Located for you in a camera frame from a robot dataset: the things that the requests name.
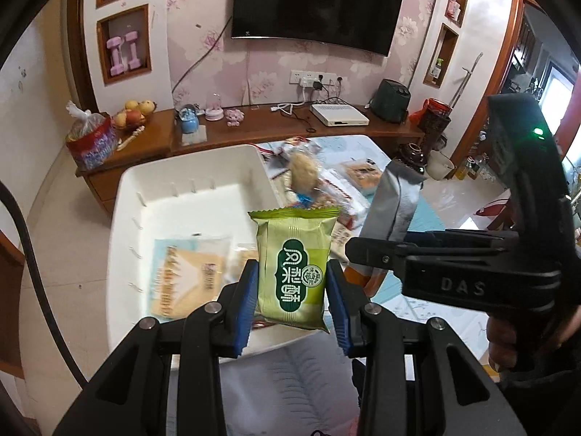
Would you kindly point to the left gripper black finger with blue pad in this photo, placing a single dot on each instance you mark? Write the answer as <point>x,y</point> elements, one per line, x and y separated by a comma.
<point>413,378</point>
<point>128,393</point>
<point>462,238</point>

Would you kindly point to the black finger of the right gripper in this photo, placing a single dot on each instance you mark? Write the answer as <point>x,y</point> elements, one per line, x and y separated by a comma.
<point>390,255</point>

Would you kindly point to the orange white snack packet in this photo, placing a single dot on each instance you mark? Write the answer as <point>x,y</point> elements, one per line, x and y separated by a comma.
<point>388,219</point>

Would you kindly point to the green pineapple cake packet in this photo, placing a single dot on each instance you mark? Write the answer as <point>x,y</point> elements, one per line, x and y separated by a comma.
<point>294,246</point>

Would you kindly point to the blue foil candy packet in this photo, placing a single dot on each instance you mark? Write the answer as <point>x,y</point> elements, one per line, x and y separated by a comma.
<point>306,201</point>

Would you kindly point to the clear bag puffed snacks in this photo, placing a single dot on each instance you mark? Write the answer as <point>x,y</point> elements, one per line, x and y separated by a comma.
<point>236,261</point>

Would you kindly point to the person's right hand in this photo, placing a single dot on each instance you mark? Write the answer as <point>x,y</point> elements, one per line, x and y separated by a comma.
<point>502,340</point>

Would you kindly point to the beige soda cracker packet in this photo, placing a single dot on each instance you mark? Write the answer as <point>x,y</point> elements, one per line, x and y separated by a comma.
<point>339,238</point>

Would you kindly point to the nut bar clear wrapper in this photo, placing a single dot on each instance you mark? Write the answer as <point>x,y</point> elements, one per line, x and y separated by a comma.
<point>331,199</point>

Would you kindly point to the clear bag rice cake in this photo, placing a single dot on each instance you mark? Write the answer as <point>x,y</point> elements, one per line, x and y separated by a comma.
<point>304,172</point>

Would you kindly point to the cracker bag in bin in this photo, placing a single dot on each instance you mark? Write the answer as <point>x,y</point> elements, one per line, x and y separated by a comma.
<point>186,273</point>

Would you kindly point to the red edged dark snack packet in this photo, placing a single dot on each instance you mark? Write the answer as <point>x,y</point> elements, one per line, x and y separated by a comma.
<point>279,151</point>

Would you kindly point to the white set top box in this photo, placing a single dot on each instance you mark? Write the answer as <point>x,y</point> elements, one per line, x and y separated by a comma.
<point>339,115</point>

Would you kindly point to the dark green appliance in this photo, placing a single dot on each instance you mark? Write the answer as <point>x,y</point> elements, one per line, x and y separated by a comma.
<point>391,101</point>

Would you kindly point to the white plastic storage bin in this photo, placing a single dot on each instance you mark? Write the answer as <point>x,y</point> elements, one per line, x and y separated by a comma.
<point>205,196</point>

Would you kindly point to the pink small figurine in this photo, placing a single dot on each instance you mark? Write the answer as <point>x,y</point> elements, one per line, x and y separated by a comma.
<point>234,117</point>

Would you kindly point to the pink glass dome ornament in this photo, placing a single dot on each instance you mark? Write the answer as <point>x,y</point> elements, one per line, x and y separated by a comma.
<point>214,109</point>

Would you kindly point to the blue snow globe teapot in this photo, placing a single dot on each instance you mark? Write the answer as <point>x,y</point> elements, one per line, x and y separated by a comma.
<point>188,119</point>

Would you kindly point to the red purple gift bag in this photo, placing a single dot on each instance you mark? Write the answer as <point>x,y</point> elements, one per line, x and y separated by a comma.
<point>92,139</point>

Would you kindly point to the wooden tv cabinet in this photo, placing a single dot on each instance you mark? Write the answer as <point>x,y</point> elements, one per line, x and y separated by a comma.
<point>161,139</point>

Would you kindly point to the fruit bowl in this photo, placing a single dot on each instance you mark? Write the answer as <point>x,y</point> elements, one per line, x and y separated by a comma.
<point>134,115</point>

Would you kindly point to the pink dumbbells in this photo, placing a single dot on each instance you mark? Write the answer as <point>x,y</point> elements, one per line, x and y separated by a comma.
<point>123,53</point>

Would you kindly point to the white wall power strip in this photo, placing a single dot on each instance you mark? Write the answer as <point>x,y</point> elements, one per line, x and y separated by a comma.
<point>309,79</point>

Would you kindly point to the wall mounted television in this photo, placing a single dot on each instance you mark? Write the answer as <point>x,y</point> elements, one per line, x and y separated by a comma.
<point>367,25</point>

